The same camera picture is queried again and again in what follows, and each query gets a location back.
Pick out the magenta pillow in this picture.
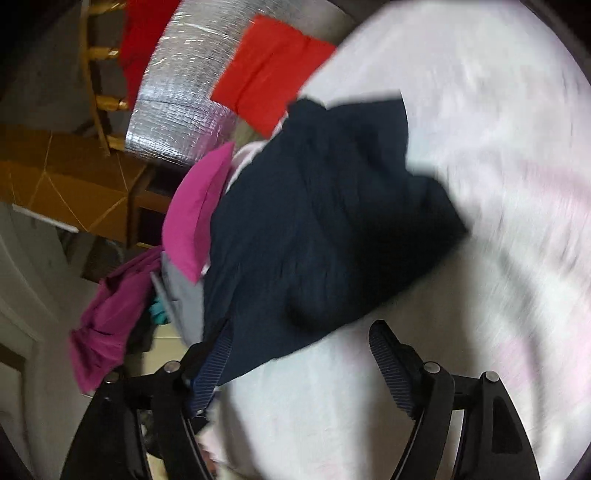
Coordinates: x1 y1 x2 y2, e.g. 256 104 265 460
163 142 236 284

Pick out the wooden stair railing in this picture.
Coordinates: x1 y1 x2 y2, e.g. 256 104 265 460
78 0 132 158

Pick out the white blanket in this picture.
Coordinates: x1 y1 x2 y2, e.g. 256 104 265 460
198 0 587 480

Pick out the black garment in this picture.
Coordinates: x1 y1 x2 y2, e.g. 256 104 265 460
127 309 155 354

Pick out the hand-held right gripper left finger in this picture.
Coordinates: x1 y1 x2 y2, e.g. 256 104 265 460
60 318 232 480

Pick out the cream leather sofa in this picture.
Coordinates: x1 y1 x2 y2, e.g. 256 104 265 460
115 323 204 374

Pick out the red pillow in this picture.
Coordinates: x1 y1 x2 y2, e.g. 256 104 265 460
211 15 337 138

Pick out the teal garment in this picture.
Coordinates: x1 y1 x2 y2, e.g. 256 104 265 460
148 295 168 325

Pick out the silver foil insulation sheet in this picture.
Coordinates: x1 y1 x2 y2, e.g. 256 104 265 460
126 0 266 169

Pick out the magenta fleece garment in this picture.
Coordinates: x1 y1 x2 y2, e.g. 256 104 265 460
69 249 167 393

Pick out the grey garment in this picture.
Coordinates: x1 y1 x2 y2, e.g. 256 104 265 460
152 251 206 347

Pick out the navy zip jacket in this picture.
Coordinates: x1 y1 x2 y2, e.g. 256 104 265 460
201 92 469 386

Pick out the red garment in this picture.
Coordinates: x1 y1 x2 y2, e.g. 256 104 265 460
119 0 181 112

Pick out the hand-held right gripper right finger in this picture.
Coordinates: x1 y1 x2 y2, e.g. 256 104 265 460
368 319 541 480

